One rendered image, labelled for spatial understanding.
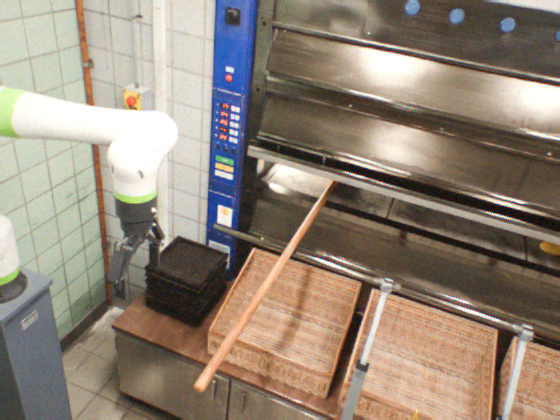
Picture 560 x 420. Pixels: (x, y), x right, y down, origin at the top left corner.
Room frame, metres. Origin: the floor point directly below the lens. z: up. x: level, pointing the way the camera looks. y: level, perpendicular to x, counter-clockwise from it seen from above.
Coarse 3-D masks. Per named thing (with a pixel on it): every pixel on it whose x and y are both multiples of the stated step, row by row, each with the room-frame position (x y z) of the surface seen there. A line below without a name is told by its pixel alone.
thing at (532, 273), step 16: (256, 192) 1.94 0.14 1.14; (272, 192) 1.91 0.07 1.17; (288, 192) 1.92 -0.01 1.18; (336, 208) 1.84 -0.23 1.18; (352, 208) 1.86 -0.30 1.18; (368, 224) 1.78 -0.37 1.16; (384, 224) 1.76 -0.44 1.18; (400, 224) 1.78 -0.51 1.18; (416, 240) 1.72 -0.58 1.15; (432, 240) 1.70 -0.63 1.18; (448, 240) 1.71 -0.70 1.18; (464, 256) 1.66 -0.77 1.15; (480, 256) 1.65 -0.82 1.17; (496, 256) 1.65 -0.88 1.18; (512, 256) 1.66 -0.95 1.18; (528, 272) 1.59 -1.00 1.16; (544, 272) 1.58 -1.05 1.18
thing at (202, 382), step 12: (324, 192) 1.92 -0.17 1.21; (312, 216) 1.70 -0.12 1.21; (300, 228) 1.60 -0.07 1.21; (300, 240) 1.54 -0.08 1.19; (288, 252) 1.44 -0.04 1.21; (276, 264) 1.36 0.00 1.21; (276, 276) 1.31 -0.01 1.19; (264, 288) 1.22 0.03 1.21; (252, 300) 1.16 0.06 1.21; (252, 312) 1.11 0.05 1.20; (240, 324) 1.05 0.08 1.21; (228, 336) 1.00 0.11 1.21; (228, 348) 0.96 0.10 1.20; (216, 360) 0.90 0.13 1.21; (204, 372) 0.86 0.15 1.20; (204, 384) 0.83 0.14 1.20
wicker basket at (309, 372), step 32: (256, 256) 1.87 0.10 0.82; (256, 288) 1.82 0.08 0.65; (320, 288) 1.77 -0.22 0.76; (352, 288) 1.74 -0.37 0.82; (224, 320) 1.58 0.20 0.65; (288, 320) 1.70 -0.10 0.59; (320, 320) 1.72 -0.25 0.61; (256, 352) 1.38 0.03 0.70; (288, 352) 1.51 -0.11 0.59; (320, 352) 1.53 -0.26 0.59; (288, 384) 1.34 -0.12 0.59; (320, 384) 1.36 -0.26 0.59
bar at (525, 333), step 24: (264, 240) 1.53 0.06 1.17; (336, 264) 1.45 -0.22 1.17; (384, 288) 1.37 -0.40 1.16; (408, 288) 1.37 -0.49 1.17; (456, 312) 1.31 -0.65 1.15; (480, 312) 1.30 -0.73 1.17; (528, 336) 1.23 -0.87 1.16; (360, 360) 1.20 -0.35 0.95; (360, 384) 1.16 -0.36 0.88; (504, 408) 1.08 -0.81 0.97
